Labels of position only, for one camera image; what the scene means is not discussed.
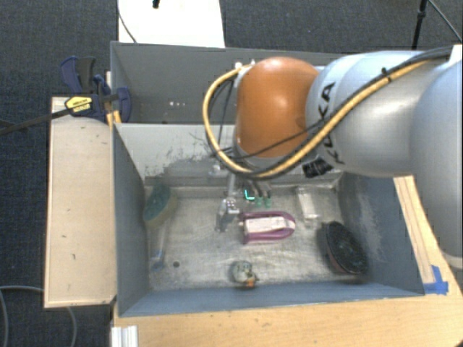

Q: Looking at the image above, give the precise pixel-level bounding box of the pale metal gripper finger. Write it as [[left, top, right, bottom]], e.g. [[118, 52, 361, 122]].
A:
[[215, 199, 230, 234], [228, 199, 242, 227]]

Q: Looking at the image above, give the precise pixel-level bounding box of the grey metal bin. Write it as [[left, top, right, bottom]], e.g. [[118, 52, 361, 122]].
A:
[[109, 40, 426, 318]]

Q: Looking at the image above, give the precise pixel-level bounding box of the small grey toy duck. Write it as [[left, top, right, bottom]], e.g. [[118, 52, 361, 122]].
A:
[[229, 260, 260, 289]]

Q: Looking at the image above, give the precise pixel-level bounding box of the green and yellow sponge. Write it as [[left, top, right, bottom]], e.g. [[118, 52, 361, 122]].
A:
[[142, 181, 179, 230]]

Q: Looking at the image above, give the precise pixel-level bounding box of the clear plastic bottle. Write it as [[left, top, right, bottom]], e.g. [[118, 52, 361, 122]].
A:
[[295, 185, 322, 228]]

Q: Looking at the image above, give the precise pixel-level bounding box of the black round brush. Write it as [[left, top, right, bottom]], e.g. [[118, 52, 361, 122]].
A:
[[316, 220, 370, 277]]

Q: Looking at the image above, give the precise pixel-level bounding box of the pale wood board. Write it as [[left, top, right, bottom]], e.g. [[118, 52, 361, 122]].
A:
[[43, 95, 119, 309]]

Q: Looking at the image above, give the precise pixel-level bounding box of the black cylinder on white bracket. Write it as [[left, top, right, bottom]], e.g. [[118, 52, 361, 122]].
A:
[[302, 158, 336, 179]]

